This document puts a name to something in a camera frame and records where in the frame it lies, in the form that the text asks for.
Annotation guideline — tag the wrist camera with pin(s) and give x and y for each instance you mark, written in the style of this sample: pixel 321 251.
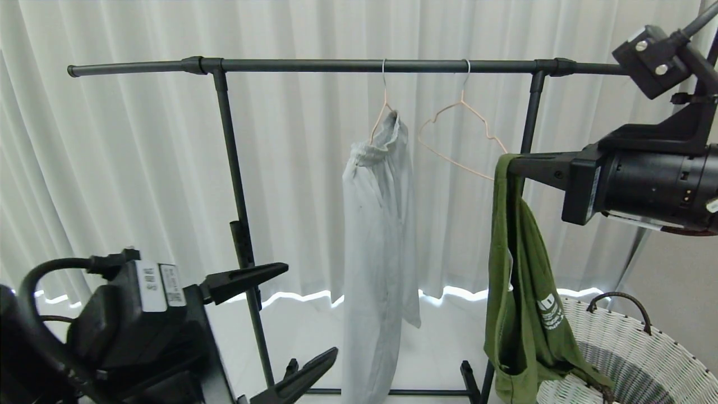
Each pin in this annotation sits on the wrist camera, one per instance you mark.
pixel 650 62
pixel 123 320

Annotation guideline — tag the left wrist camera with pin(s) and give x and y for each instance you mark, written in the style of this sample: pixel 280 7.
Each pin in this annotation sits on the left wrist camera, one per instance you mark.
pixel 123 320

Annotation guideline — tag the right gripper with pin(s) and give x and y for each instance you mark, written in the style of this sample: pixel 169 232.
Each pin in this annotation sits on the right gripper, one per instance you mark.
pixel 645 185

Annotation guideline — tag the white curtain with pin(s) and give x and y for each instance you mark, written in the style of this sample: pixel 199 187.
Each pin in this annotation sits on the white curtain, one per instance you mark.
pixel 140 168

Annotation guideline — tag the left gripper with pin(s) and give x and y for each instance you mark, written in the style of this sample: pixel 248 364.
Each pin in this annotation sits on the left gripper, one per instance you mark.
pixel 196 365

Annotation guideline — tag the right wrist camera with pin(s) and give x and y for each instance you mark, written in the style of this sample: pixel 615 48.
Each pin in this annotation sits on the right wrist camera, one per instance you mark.
pixel 650 62

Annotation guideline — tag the white laundry basket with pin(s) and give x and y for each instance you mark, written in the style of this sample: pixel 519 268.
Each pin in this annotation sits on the white laundry basket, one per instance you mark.
pixel 645 348

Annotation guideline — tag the black clothes rack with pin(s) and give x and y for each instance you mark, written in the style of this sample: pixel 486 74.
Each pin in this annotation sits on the black clothes rack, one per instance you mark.
pixel 308 65

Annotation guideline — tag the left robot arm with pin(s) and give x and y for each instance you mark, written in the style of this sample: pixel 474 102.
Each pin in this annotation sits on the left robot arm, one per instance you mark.
pixel 22 359

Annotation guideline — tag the pale grey shorts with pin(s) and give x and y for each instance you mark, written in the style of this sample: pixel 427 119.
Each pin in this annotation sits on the pale grey shorts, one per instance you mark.
pixel 376 252

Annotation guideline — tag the pink clothes hanger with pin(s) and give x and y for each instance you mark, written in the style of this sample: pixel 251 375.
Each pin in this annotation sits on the pink clothes hanger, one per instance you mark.
pixel 385 95
pixel 462 98

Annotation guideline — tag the green printed garment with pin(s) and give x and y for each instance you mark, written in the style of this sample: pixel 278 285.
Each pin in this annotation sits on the green printed garment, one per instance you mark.
pixel 527 280

